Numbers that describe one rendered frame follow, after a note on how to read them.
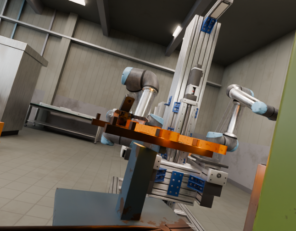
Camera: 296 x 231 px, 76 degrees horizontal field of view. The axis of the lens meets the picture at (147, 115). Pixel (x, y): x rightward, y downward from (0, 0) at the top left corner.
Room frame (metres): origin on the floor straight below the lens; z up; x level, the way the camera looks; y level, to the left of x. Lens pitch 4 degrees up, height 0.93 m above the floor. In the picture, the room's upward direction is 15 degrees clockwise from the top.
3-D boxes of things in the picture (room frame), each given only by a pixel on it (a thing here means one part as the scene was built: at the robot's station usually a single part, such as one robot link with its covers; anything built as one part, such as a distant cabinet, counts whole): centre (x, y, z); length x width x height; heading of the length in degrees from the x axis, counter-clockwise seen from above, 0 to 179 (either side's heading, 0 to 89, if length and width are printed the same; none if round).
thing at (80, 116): (6.58, 2.62, 0.45); 2.45 x 0.92 x 0.90; 97
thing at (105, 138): (1.03, 0.16, 0.85); 0.11 x 0.08 x 0.11; 76
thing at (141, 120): (0.83, 0.02, 0.94); 0.09 x 0.03 x 0.06; 59
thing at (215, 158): (1.54, -0.56, 0.87); 0.15 x 0.15 x 0.10
